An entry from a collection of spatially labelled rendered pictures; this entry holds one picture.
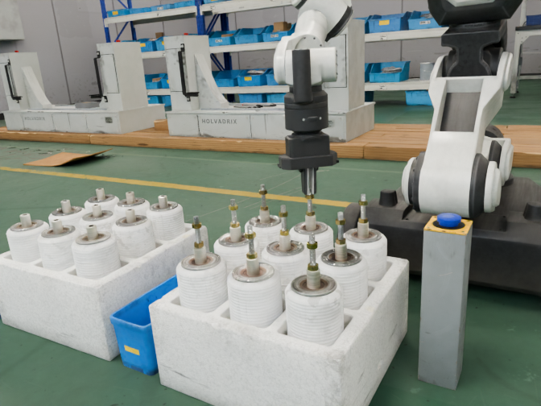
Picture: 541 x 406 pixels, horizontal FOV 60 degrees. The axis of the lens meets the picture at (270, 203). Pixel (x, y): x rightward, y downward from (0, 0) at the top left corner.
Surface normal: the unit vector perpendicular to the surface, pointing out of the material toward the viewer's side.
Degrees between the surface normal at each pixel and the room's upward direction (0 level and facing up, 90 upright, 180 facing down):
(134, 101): 90
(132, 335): 92
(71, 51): 90
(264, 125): 90
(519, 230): 45
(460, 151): 38
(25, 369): 0
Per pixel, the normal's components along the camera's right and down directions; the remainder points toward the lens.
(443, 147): -0.35, -0.58
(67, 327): -0.48, 0.29
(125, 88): 0.87, 0.10
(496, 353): -0.06, -0.95
